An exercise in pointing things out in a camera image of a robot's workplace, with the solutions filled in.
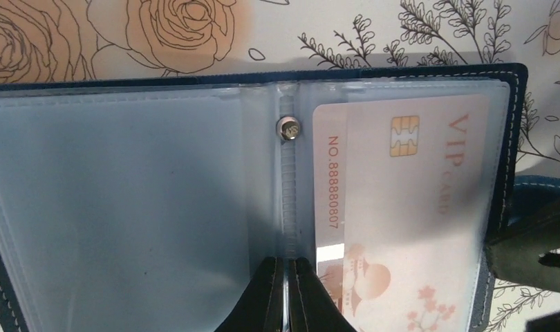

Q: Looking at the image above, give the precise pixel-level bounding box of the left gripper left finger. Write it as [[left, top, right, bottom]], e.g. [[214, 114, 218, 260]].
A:
[[216, 257, 284, 332]]

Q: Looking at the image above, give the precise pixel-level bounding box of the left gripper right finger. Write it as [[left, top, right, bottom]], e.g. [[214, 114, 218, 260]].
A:
[[288, 257, 355, 332]]

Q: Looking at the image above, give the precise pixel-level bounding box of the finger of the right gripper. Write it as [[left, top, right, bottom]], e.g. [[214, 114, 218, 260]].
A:
[[485, 199, 560, 293]]

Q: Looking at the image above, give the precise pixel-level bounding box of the white vip chip card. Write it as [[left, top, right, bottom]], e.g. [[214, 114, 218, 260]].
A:
[[312, 94, 493, 331]]

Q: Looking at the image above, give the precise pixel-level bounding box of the blue card holder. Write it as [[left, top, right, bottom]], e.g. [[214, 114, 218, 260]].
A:
[[0, 62, 560, 332]]

